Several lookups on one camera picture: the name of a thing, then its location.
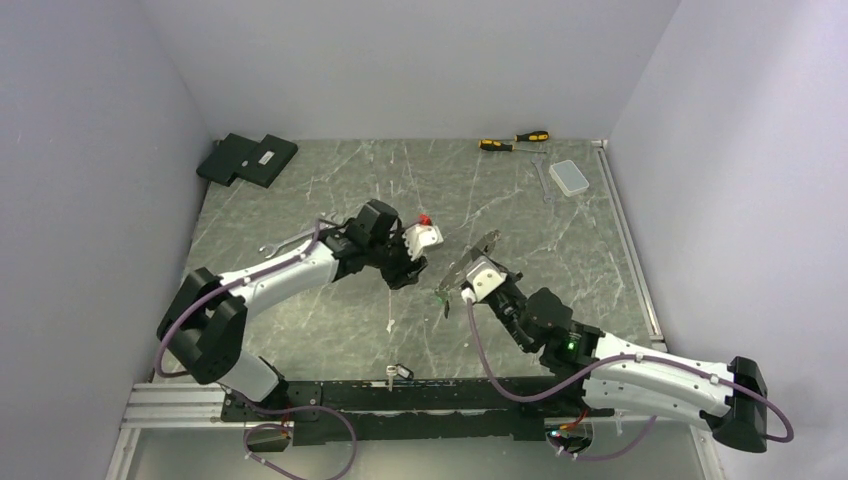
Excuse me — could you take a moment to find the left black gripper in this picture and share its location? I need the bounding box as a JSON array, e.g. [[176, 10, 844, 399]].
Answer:
[[366, 224, 427, 289]]

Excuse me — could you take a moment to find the green tag key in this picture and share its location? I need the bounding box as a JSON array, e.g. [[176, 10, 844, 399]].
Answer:
[[436, 293, 450, 319]]

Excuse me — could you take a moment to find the black tag key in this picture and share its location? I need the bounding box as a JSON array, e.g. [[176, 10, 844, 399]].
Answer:
[[385, 364, 414, 391]]

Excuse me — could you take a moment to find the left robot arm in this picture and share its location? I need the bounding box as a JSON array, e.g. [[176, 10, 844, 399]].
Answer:
[[154, 199, 443, 420]]

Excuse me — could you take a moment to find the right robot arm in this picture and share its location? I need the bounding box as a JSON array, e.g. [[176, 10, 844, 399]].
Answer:
[[462, 257, 768, 453]]

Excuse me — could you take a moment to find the silver wrench near left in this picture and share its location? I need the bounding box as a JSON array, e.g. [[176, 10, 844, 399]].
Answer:
[[257, 218, 338, 259]]

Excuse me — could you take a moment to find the silver wrench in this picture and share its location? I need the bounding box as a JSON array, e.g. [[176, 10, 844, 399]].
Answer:
[[257, 218, 338, 259], [531, 156, 554, 204]]

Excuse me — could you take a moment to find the clear plastic box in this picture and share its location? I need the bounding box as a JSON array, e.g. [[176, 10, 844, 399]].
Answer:
[[549, 160, 589, 197]]

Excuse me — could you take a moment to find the silver wrench near right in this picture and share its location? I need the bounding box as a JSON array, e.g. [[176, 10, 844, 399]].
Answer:
[[531, 156, 554, 204]]

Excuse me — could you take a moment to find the orange black screwdriver lower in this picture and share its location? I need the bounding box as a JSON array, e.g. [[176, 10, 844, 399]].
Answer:
[[478, 139, 547, 154]]

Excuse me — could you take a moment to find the orange black screwdriver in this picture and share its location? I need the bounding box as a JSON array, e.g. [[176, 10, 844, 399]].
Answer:
[[478, 139, 547, 154], [507, 130, 550, 143]]

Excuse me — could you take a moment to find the black flat case right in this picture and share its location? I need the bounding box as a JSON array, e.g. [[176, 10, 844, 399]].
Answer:
[[237, 135, 299, 188]]

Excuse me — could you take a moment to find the black flat case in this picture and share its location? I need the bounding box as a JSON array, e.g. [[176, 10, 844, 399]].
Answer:
[[196, 133, 258, 187], [237, 135, 299, 188]]

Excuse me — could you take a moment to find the orange black screwdriver upper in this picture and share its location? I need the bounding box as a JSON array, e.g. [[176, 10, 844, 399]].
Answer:
[[507, 130, 550, 143]]

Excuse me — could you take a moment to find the black flat case left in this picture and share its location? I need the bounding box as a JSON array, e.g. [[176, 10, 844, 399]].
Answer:
[[196, 133, 258, 187]]

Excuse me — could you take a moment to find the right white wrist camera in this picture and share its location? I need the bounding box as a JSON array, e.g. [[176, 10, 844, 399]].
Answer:
[[460, 256, 507, 303]]

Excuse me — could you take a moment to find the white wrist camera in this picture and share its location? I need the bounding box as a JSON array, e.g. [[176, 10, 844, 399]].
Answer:
[[460, 256, 507, 303], [402, 214, 444, 261]]

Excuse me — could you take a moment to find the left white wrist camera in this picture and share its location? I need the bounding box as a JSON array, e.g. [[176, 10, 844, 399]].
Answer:
[[402, 214, 444, 261]]

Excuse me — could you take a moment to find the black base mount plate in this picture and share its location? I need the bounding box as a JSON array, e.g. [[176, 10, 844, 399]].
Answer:
[[221, 376, 617, 446]]

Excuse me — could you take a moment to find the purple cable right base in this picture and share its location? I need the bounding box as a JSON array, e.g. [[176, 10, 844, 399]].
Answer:
[[547, 410, 657, 464]]

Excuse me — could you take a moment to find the purple cable base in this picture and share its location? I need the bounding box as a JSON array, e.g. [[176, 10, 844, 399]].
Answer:
[[547, 410, 657, 464], [242, 402, 362, 480]]

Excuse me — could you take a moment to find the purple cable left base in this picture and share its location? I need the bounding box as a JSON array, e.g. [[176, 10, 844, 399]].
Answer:
[[242, 402, 362, 480]]

